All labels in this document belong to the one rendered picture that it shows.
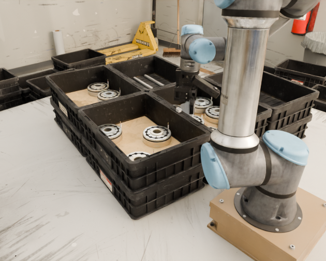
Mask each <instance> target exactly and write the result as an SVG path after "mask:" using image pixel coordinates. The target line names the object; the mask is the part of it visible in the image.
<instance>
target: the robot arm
mask: <svg viewBox="0 0 326 261"><path fill-rule="evenodd" d="M319 2H320V0H214V3H215V5H216V6H217V7H219V8H220V9H222V13H221V17H222V18H223V20H224V21H225V22H226V24H227V26H228V29H227V37H203V27H202V26H200V25H193V24H190V25H184V26H183V27H182V32H181V56H180V68H177V69H176V71H175V74H176V84H175V87H174V100H175V101H179V102H184V101H186V102H185V103H183V104H181V105H180V108H181V109H182V111H184V112H185V113H186V114H188V115H190V116H191V117H194V115H195V104H196V98H197V87H198V88H200V89H202V90H203V91H205V92H206V93H208V94H209V95H210V96H211V97H213V98H217V97H218V96H219V95H220V91H219V89H218V88H217V87H215V86H213V85H211V84H210V83H208V82H207V81H205V80H204V79H202V78H200V77H199V76H198V74H199V72H200V66H201V64H207V63H209V62H211V61H224V70H223V80H222V86H221V97H220V108H219V118H218V128H217V129H216V130H214V131H213V132H212V133H211V138H210V143H208V142H206V143H204V144H203V145H202V147H201V162H202V168H203V172H204V175H205V177H206V180H207V182H208V183H209V185H210V186H211V187H212V188H214V189H227V190H229V189H232V188H239V187H246V188H245V190H244V191H243V193H242V197H241V206H242V208H243V210H244V211H245V212H246V213H247V214H248V215H249V216H250V217H251V218H252V219H254V220H255V221H257V222H259V223H262V224H265V225H269V226H285V225H288V224H290V223H291V222H292V221H293V220H294V217H295V215H296V212H297V202H296V191H297V189H298V186H299V183H300V180H301V177H302V174H303V171H304V169H305V166H306V165H307V160H308V156H309V148H308V146H307V145H306V143H305V142H304V141H303V140H301V139H300V138H298V137H297V136H295V135H292V134H290V133H287V132H283V131H280V130H269V131H267V132H265V133H264V135H263V136H262V140H259V138H258V136H257V135H256V134H255V133H254V129H255V122H256V115H257V109H258V102H259V95H260V88H261V81H262V74H263V68H264V60H265V54H266V47H267V43H268V38H269V37H270V36H272V35H273V34H274V33H276V32H277V31H278V30H279V29H280V28H282V27H283V26H284V25H286V24H287V23H288V22H289V21H291V20H292V19H298V18H301V17H303V16H304V15H306V14H307V13H308V12H309V11H311V10H312V9H313V8H314V7H315V6H316V5H317V4H318V3H319Z"/></svg>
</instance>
